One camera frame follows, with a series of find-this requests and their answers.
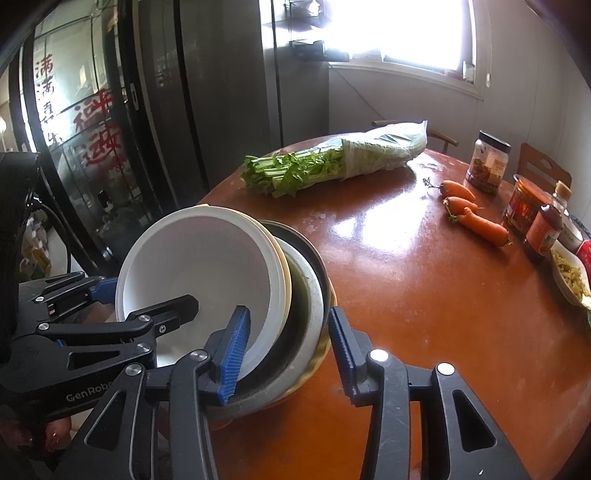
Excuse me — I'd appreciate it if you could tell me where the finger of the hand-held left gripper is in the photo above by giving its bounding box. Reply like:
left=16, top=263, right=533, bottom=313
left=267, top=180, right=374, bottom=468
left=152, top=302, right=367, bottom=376
left=34, top=295, right=200, bottom=372
left=17, top=271, right=120, bottom=320

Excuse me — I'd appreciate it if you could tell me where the small orange carrot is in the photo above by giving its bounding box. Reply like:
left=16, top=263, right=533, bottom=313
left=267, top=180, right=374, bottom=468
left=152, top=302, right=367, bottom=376
left=443, top=196, right=478, bottom=215
left=436, top=180, right=477, bottom=202

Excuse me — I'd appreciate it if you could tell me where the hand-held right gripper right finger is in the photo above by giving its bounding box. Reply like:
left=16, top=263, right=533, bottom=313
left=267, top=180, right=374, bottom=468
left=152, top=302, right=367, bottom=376
left=328, top=306, right=532, bottom=480

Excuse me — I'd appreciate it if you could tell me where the red-lidded sauce jar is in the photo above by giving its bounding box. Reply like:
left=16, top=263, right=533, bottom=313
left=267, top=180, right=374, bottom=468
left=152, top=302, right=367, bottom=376
left=502, top=174, right=555, bottom=232

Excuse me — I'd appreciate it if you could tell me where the bagged green celery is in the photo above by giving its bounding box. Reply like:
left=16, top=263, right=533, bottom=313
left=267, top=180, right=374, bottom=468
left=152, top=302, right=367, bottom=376
left=242, top=121, right=428, bottom=199

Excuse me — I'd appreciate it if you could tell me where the black cable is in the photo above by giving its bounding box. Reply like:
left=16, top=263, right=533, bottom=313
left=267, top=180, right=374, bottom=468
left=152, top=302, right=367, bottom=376
left=28, top=185, right=75, bottom=278

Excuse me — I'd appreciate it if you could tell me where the red printed white bowl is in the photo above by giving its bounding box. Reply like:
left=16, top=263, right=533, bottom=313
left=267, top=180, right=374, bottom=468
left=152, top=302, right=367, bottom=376
left=115, top=206, right=283, bottom=377

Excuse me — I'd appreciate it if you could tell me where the yellow shell-shaped plate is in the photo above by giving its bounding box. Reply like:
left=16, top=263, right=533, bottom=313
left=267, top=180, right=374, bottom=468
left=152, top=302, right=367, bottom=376
left=277, top=295, right=332, bottom=404

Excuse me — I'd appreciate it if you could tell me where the dark glass door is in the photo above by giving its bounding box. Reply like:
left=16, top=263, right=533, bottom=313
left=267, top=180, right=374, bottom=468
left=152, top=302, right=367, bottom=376
left=14, top=0, right=185, bottom=278

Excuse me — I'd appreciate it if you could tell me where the large orange carrot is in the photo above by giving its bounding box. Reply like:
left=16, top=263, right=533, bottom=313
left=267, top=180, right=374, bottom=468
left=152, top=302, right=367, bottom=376
left=455, top=208, right=511, bottom=247

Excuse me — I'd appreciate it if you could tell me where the large stainless steel bowl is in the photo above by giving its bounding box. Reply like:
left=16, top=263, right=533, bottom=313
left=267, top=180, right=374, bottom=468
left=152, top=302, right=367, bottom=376
left=208, top=220, right=337, bottom=421

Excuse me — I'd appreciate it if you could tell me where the black-lidded pickle jar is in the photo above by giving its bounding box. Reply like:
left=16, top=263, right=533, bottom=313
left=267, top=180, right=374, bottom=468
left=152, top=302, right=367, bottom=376
left=465, top=130, right=512, bottom=195

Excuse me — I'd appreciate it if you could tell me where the person's left hand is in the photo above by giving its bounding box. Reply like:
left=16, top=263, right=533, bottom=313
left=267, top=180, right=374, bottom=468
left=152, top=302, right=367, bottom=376
left=0, top=413, right=75, bottom=455

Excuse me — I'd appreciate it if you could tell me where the yellow-capped sauce bottle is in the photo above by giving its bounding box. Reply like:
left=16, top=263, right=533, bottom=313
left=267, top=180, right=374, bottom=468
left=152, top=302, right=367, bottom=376
left=523, top=181, right=573, bottom=261

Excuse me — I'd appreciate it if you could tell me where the grey refrigerator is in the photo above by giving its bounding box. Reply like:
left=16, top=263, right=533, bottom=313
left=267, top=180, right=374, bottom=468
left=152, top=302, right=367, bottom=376
left=134, top=0, right=331, bottom=204

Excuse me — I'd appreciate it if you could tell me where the white dish of pickled vegetables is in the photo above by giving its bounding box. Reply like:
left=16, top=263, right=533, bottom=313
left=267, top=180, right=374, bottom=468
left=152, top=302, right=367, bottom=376
left=549, top=240, right=591, bottom=308

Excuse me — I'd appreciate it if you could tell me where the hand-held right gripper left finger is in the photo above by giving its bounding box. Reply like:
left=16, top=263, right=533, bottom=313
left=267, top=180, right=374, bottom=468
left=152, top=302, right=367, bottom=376
left=51, top=305, right=252, bottom=480

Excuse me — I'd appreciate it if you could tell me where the window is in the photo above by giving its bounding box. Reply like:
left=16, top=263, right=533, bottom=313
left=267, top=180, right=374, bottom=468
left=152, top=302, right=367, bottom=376
left=330, top=0, right=485, bottom=100

